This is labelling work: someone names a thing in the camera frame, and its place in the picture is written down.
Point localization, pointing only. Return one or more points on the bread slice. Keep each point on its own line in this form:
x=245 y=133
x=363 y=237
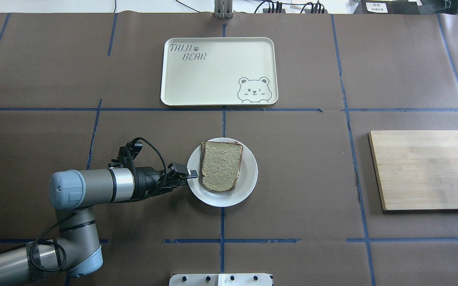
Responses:
x=220 y=165

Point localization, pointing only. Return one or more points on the cream bear tray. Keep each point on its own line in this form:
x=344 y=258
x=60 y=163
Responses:
x=219 y=71

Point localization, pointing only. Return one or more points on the wooden cutting board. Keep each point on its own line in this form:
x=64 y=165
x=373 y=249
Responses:
x=416 y=169

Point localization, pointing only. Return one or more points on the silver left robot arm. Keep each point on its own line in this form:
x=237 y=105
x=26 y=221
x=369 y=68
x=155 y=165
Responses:
x=72 y=245

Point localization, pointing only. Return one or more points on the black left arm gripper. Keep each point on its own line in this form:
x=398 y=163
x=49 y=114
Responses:
x=146 y=182

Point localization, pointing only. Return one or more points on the black power strip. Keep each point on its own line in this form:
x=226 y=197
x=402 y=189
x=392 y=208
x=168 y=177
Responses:
x=278 y=7

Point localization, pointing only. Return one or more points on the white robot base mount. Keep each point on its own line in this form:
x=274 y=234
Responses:
x=222 y=279

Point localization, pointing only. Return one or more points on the aluminium frame post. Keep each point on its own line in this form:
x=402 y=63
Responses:
x=223 y=9

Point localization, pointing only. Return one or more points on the black box with label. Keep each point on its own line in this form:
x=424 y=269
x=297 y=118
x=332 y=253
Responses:
x=391 y=7

